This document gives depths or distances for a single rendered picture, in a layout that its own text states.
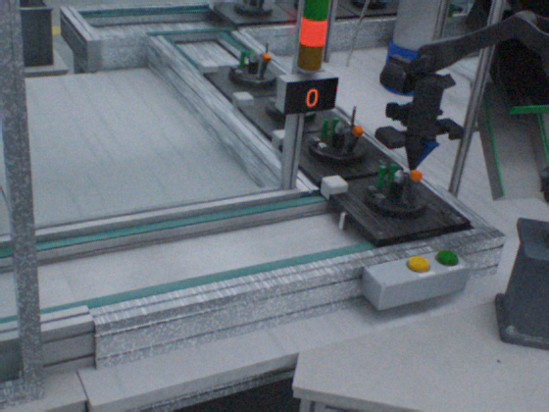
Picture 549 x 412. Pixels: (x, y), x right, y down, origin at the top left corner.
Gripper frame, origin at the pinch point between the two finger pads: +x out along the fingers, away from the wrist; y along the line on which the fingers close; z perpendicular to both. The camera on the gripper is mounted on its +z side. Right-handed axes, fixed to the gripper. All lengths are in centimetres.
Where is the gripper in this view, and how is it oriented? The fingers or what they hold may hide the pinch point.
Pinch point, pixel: (415, 155)
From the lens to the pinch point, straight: 173.3
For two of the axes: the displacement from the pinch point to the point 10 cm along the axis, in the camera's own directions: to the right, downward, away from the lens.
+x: -1.0, 8.5, 5.1
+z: -4.4, -5.0, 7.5
